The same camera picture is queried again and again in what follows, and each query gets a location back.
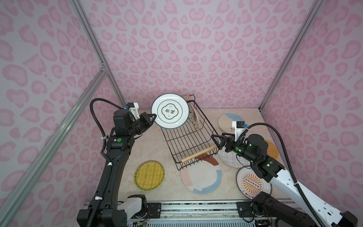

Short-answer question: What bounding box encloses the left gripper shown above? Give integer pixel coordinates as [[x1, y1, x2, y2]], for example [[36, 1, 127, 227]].
[[128, 113, 157, 138]]

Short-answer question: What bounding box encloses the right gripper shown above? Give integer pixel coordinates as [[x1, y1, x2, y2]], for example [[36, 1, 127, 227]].
[[211, 132, 258, 164]]

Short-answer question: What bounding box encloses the white green-rimmed plate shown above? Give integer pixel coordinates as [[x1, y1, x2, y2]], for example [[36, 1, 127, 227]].
[[151, 93, 190, 129]]

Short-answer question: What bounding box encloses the black wire dish rack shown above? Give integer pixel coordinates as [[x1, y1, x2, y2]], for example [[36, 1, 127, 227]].
[[161, 96, 218, 170]]

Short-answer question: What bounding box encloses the star patterned plate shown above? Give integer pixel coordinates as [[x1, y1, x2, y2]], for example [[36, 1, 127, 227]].
[[188, 103, 200, 131]]

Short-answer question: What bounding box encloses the yellow striped plate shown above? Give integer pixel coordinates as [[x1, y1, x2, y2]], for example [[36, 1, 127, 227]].
[[134, 160, 165, 191]]

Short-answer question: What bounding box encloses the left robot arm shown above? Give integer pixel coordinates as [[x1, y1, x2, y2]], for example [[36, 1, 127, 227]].
[[77, 109, 157, 227]]

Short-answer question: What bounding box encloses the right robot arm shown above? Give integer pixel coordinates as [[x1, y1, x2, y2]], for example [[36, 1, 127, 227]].
[[211, 133, 358, 227]]

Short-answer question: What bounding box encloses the white plaid plate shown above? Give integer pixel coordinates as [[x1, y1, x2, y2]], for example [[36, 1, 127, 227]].
[[218, 150, 250, 168]]

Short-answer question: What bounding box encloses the cream blue plate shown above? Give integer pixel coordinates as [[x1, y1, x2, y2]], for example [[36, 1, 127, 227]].
[[218, 113, 244, 133]]

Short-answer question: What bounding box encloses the large pink blue plate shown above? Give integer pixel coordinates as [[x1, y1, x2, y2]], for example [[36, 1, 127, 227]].
[[180, 157, 222, 194]]

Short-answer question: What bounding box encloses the orange sunburst plate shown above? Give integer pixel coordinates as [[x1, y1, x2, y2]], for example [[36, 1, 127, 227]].
[[236, 167, 272, 199]]

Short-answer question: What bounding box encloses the orange woven plate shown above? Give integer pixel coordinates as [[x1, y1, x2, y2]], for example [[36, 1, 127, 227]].
[[265, 140, 279, 160]]

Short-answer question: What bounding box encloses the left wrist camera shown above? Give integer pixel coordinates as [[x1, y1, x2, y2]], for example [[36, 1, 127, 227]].
[[124, 103, 140, 120]]

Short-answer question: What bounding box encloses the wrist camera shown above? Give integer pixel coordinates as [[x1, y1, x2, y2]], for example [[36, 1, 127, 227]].
[[124, 103, 140, 120], [232, 121, 248, 142]]

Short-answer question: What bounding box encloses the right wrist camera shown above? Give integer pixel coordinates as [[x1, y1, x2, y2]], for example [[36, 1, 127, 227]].
[[232, 121, 248, 142]]

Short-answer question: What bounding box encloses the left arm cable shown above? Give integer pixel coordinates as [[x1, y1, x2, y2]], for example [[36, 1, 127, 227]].
[[89, 98, 125, 227]]

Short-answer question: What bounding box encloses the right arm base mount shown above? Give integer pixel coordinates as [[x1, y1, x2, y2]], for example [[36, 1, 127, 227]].
[[236, 201, 255, 218]]

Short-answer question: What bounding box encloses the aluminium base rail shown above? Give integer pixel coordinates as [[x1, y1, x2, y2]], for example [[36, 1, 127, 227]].
[[76, 198, 324, 227]]

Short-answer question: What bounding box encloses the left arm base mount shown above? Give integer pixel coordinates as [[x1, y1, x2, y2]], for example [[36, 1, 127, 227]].
[[130, 202, 162, 219]]

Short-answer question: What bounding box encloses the aluminium frame strut right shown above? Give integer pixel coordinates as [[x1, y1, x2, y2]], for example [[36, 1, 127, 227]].
[[259, 0, 326, 113]]

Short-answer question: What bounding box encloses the aluminium frame strut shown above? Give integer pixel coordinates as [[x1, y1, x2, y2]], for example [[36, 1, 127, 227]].
[[259, 0, 326, 113], [1, 1, 124, 227]]

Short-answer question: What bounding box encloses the aluminium frame strut left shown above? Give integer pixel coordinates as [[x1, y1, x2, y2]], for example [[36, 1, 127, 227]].
[[1, 1, 124, 227]]

